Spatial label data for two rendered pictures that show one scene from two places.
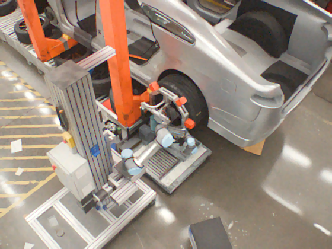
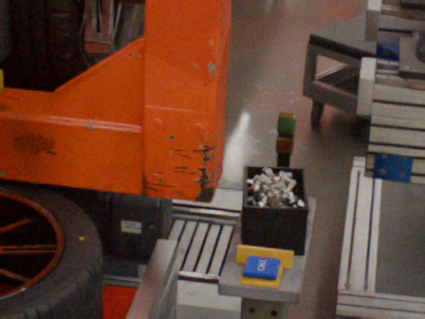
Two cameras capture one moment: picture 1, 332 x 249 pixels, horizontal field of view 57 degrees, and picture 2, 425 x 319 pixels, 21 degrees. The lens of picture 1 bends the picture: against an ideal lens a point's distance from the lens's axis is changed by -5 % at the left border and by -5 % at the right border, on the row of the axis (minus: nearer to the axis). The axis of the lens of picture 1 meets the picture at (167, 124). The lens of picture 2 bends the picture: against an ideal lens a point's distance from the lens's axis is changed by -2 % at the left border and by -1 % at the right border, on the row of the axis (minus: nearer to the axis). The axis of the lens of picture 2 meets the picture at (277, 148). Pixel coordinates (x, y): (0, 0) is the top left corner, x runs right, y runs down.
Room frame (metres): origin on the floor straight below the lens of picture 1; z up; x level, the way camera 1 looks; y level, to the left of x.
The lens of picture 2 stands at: (3.95, 2.52, 1.74)
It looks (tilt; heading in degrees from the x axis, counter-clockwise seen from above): 25 degrees down; 233
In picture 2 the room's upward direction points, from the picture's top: 4 degrees clockwise
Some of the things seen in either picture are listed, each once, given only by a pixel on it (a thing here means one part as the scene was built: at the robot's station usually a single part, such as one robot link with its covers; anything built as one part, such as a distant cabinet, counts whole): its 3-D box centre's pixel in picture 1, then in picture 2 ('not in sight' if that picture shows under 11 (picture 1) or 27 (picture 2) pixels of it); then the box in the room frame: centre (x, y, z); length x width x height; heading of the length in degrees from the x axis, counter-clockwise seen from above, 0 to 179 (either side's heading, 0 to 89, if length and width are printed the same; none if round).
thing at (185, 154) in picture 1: (178, 142); not in sight; (2.64, -0.15, 0.13); 0.50 x 0.36 x 0.10; 48
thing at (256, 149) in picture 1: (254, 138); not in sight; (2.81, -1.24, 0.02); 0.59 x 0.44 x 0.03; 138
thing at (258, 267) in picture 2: not in sight; (262, 269); (2.67, 0.83, 0.47); 0.07 x 0.07 x 0.02; 48
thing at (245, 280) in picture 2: not in sight; (261, 274); (2.67, 0.83, 0.46); 0.08 x 0.08 x 0.01; 48
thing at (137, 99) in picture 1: (144, 96); (38, 99); (2.92, 0.28, 0.69); 0.52 x 0.17 x 0.35; 138
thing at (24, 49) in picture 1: (38, 40); not in sight; (5.00, 2.44, 0.20); 1.00 x 0.86 x 0.39; 48
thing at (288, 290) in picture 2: (110, 131); (270, 243); (2.56, 0.71, 0.44); 0.43 x 0.17 x 0.03; 48
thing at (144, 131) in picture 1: (153, 130); (86, 229); (2.74, 0.18, 0.26); 0.42 x 0.18 x 0.35; 138
